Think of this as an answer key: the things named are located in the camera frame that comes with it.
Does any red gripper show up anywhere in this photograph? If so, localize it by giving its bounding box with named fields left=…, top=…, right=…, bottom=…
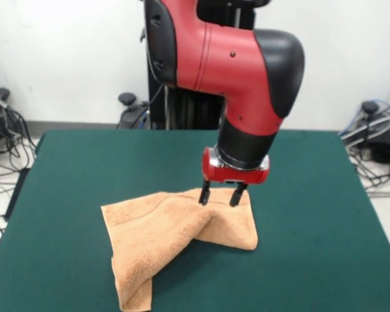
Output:
left=198, top=148, right=272, bottom=208

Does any tan terry towel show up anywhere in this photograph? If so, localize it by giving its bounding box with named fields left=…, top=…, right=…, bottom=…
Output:
left=100, top=187, right=259, bottom=310

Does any dark green tablecloth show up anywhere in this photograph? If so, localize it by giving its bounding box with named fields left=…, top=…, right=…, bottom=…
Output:
left=0, top=129, right=390, bottom=312

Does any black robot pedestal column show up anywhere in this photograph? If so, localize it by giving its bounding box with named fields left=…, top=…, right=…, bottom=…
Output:
left=139, top=0, right=257, bottom=131

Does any black pedestal cable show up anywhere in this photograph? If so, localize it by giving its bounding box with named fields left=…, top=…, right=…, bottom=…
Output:
left=149, top=84, right=165, bottom=109

